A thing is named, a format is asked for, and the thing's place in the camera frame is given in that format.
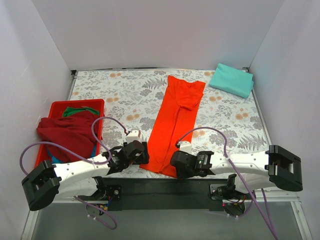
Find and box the orange t shirt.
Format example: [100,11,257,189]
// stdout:
[140,75,206,178]

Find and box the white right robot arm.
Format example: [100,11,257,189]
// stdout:
[170,141,303,200]

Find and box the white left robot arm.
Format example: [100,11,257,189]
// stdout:
[21,140,149,211]

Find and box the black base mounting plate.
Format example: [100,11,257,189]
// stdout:
[80,177,250,211]

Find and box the floral patterned table mat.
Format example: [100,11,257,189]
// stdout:
[70,69,270,155]

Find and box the dark red t shirt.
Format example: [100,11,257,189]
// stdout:
[36,111,99,159]

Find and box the green t shirt in bin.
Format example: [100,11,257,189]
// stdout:
[62,106,100,117]

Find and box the blue t shirt in bin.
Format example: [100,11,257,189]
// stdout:
[47,142,101,165]

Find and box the red plastic bin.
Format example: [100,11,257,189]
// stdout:
[34,99,105,167]

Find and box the folded teal t shirt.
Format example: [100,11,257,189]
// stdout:
[208,63,254,99]

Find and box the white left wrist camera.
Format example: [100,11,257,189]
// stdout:
[125,129,141,144]

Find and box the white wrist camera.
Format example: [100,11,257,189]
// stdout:
[175,141,192,154]
[125,129,141,144]

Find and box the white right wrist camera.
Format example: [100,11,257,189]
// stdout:
[175,141,192,154]

